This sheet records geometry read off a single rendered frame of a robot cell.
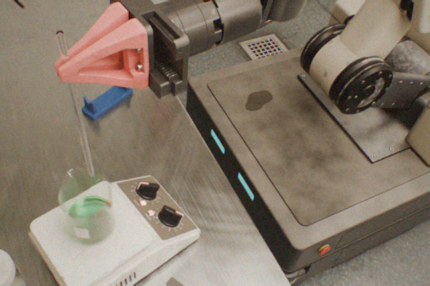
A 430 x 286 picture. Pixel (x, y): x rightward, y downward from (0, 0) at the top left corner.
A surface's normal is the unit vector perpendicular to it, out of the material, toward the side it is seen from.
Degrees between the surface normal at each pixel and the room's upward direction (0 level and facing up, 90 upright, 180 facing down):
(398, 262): 0
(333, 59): 50
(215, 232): 0
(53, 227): 0
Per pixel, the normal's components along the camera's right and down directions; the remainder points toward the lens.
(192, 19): 0.42, -0.11
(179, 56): 0.58, 0.65
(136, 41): 0.26, 0.76
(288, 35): 0.07, -0.64
